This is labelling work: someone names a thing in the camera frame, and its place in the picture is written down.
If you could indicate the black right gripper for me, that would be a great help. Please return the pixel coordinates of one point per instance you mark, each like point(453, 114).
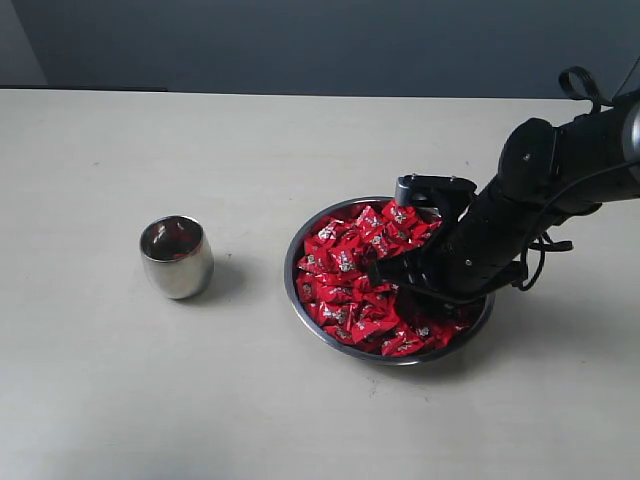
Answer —
point(471, 260)

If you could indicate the metal bowl of red candies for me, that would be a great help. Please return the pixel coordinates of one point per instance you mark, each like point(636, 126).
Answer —
point(295, 252)

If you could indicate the pile of red candies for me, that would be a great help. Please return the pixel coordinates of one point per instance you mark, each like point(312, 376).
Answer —
point(333, 285)

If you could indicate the stainless steel cup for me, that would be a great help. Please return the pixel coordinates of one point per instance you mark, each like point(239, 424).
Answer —
point(184, 277)

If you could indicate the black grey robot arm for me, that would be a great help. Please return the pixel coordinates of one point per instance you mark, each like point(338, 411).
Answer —
point(546, 175)

